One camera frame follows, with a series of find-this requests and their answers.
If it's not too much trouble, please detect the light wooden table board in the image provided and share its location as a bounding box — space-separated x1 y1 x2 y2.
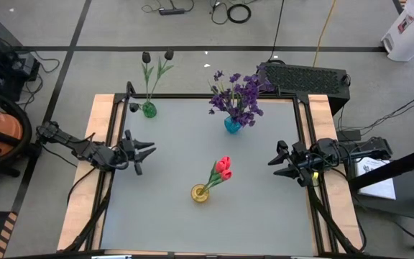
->
56 93 365 253

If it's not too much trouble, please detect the yellow textured glass vase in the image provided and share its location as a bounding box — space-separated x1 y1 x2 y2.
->
190 183 211 204

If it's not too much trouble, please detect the black perforated computer case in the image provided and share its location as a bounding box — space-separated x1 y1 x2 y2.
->
256 61 352 117

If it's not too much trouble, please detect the white bin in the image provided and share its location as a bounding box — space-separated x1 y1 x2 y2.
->
380 0 414 63

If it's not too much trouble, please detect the orange vacuum cleaner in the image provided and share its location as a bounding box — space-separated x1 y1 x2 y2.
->
0 101 43 188

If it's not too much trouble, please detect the black metal stand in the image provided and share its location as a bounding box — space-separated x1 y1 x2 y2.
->
346 141 414 253

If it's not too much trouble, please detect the green textured glass vase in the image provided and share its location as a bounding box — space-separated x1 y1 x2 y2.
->
142 101 158 119

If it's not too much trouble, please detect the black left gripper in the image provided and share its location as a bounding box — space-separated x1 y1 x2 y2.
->
116 129 157 176

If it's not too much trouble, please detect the yellow cable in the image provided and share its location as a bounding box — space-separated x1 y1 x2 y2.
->
311 0 339 68

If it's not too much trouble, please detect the black aluminium table frame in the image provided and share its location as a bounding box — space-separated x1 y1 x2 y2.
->
62 80 369 259

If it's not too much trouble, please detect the white paper sheet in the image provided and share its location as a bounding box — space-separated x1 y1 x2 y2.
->
354 157 397 201

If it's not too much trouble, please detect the black vacuum hose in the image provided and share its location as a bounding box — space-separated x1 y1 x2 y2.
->
0 89 34 171

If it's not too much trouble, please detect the coiled black cable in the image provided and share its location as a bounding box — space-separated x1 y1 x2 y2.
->
226 3 253 25

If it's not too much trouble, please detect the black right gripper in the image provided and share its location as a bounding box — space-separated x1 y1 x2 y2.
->
267 140 319 188

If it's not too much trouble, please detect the purple artificial flower stem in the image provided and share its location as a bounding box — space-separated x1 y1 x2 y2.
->
211 69 229 95
208 91 231 117
229 64 275 132

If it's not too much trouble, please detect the red artificial tulip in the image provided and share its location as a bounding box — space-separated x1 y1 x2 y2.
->
206 155 232 184
202 169 234 193
200 160 227 194

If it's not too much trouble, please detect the long black cable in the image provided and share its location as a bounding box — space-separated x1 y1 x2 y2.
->
267 0 287 63

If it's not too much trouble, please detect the grey table mat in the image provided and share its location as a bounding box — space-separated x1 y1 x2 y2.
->
99 97 316 258

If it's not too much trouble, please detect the blue textured glass vase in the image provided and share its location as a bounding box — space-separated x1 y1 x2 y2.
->
224 115 245 135

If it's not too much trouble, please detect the black power strip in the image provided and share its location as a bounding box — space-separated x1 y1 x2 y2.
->
157 7 187 17

